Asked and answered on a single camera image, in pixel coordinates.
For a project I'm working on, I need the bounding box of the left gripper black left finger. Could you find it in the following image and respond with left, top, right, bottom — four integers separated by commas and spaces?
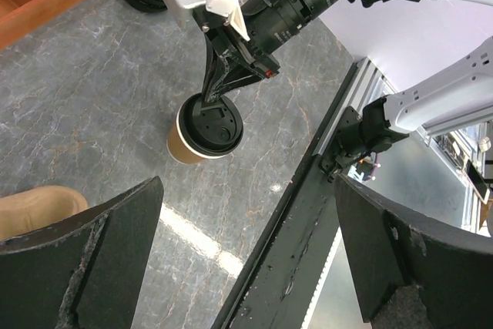
1, 176, 163, 328

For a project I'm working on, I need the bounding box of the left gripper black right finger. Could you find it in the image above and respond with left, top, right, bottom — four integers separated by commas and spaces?
335, 175, 492, 328

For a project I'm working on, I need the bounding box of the brown paper coffee cup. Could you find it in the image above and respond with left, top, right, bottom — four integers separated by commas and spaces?
166, 113, 217, 165

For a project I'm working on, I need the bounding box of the black plastic cup lid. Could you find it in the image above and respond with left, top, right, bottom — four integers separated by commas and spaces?
178, 93, 243, 158

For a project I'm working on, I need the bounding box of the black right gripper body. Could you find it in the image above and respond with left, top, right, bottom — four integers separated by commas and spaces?
193, 0, 320, 79

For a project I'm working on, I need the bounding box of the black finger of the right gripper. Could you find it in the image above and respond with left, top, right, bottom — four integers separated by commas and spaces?
223, 64, 267, 95
201, 36, 230, 104

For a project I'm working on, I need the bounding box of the pulp cardboard cup carrier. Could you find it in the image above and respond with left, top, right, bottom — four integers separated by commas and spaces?
1, 186, 89, 241

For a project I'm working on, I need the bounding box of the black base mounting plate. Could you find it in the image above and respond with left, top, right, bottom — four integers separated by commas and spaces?
212, 63, 360, 328

